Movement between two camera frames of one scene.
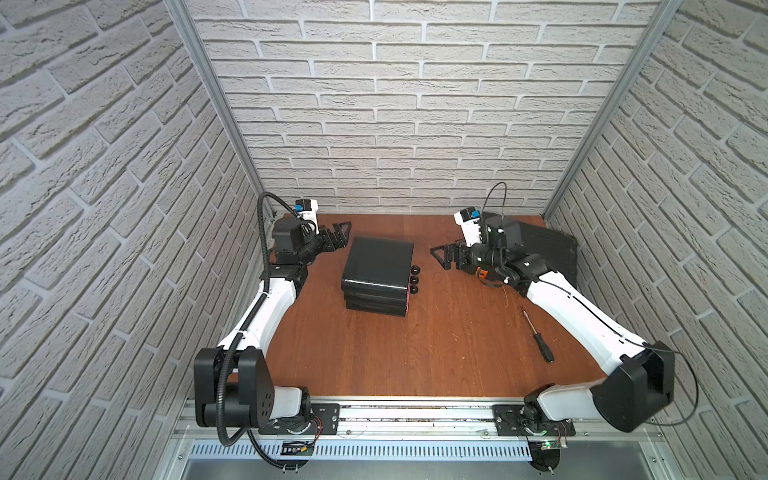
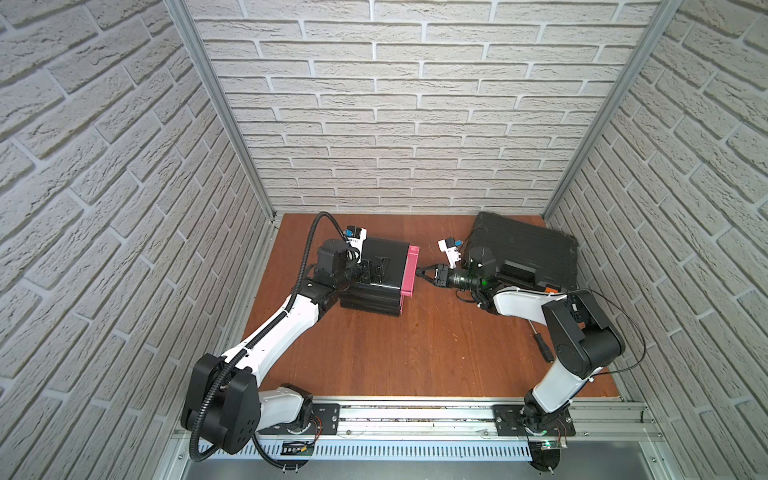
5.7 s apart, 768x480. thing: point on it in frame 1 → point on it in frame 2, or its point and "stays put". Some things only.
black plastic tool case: x=558 y=251 stays put
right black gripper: x=448 y=255 → x=442 y=274
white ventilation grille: x=377 y=452 stays put
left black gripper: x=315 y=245 → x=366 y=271
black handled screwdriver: x=541 y=343 stays put
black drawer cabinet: x=376 y=276 stays put
